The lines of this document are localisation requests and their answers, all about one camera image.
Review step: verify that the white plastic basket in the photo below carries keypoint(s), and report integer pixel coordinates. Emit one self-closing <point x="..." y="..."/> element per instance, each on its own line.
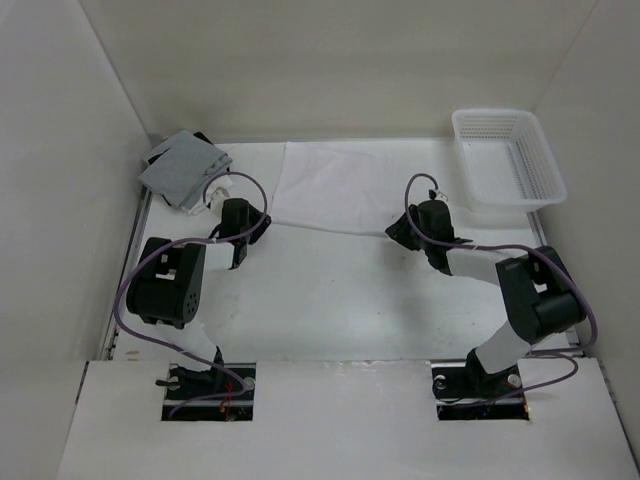
<point x="505" y="161"/>

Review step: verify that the folded grey tank top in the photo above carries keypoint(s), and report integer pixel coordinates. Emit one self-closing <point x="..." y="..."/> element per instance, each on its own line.
<point x="174" y="188"/>

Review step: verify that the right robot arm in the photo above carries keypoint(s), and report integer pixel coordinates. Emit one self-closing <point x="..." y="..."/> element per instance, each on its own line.
<point x="535" y="288"/>

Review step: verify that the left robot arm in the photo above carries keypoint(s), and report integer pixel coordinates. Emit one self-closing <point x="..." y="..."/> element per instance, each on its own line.
<point x="167" y="292"/>

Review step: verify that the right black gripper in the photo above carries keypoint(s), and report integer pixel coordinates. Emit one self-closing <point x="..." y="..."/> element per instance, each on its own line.
<point x="398" y="230"/>

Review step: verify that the white tank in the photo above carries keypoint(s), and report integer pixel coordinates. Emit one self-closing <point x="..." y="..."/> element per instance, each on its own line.
<point x="342" y="188"/>
<point x="194" y="204"/>

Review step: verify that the folded white tank top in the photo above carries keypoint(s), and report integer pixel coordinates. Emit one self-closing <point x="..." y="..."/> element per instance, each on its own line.
<point x="194" y="204"/>

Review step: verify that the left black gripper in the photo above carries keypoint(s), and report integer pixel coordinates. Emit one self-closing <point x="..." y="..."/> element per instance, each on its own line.
<point x="260" y="230"/>

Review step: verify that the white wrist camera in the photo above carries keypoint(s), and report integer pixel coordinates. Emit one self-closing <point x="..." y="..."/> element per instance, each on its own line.
<point x="435" y="194"/>
<point x="217" y="192"/>

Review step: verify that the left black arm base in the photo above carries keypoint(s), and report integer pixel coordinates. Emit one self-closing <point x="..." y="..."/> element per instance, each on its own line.
<point x="203" y="396"/>

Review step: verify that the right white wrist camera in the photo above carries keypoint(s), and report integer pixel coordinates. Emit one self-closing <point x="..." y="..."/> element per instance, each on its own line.
<point x="435" y="194"/>

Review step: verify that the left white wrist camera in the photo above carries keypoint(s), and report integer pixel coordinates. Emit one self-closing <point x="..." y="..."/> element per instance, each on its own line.
<point x="217" y="192"/>

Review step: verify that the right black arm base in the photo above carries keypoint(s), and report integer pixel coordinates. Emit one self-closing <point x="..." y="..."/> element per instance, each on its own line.
<point x="459" y="399"/>

